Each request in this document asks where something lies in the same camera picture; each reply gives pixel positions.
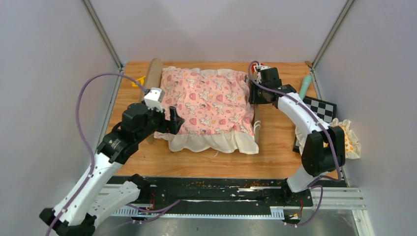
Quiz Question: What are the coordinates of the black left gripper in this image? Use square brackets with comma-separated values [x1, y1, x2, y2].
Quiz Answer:
[137, 103, 186, 142]

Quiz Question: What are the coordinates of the pink unicorn drawstring bag blanket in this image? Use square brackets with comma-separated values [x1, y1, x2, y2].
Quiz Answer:
[153, 66, 261, 155]

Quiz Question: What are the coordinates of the wooden striped pet bed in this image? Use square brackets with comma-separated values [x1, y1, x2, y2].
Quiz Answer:
[138, 58, 261, 146]

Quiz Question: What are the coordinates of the orange duck print pillow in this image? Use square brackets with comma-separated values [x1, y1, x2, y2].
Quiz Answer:
[295, 118, 361, 159]

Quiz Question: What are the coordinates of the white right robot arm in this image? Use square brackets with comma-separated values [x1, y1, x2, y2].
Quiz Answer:
[248, 61, 345, 206]

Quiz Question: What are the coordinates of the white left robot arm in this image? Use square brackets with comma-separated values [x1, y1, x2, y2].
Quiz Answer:
[39, 102, 185, 236]

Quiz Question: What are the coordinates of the red white grid block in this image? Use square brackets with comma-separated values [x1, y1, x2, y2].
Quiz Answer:
[248, 72, 258, 83]

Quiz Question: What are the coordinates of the mint green massager wand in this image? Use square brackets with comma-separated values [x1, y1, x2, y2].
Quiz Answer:
[298, 75, 312, 100]

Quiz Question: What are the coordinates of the yellow triangle toy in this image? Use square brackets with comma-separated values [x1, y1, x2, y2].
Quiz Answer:
[131, 76, 146, 88]

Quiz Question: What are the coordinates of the black and silver chessboard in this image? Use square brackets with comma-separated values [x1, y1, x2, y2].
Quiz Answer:
[293, 96, 337, 153]

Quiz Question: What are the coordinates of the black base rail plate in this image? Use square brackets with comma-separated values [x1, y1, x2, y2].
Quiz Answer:
[117, 177, 313, 217]

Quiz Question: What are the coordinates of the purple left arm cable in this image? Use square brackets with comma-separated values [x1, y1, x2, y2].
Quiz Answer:
[45, 72, 181, 236]

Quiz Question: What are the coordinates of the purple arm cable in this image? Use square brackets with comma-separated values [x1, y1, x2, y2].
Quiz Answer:
[45, 72, 181, 236]
[247, 60, 343, 228]

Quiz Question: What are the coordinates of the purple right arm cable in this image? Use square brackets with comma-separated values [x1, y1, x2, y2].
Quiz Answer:
[247, 60, 343, 228]

